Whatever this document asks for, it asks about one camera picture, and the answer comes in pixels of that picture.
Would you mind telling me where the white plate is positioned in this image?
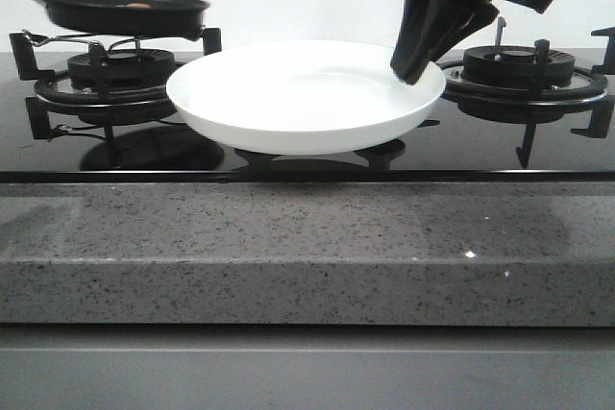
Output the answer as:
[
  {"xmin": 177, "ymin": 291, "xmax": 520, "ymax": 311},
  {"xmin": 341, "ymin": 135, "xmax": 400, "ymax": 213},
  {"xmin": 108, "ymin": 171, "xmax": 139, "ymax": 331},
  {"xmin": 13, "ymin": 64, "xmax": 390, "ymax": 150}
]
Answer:
[{"xmin": 166, "ymin": 40, "xmax": 446, "ymax": 155}]

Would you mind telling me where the black frying pan green handle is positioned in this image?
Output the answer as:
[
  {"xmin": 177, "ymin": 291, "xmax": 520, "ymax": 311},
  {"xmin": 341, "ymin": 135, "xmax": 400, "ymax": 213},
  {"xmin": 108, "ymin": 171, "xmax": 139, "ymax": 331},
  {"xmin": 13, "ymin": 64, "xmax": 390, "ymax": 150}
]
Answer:
[{"xmin": 34, "ymin": 0, "xmax": 210, "ymax": 37}]

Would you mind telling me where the fried egg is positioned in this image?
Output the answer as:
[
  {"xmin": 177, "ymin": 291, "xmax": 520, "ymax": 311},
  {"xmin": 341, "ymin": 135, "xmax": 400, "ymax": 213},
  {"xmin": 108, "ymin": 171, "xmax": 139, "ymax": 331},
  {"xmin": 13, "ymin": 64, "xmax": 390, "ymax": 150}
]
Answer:
[{"xmin": 124, "ymin": 2, "xmax": 151, "ymax": 9}]

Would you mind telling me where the black gas burner without pan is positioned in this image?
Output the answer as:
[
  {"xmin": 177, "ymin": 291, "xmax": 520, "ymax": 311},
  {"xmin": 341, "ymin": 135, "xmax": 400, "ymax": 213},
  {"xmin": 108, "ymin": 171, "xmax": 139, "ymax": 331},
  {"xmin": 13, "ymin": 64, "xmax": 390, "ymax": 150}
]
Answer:
[{"xmin": 439, "ymin": 17, "xmax": 614, "ymax": 169}]

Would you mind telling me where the black gas burner under pan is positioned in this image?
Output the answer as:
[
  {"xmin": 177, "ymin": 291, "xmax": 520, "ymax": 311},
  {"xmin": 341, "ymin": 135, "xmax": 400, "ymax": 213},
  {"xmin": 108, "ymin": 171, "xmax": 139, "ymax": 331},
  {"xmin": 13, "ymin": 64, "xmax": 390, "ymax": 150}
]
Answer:
[{"xmin": 9, "ymin": 27, "xmax": 227, "ymax": 142}]

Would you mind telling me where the black glass cooktop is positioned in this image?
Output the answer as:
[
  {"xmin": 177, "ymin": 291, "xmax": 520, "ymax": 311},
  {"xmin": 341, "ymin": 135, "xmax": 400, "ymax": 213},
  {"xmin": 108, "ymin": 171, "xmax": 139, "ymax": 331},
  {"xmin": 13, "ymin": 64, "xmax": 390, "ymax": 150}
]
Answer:
[{"xmin": 1, "ymin": 53, "xmax": 614, "ymax": 183}]

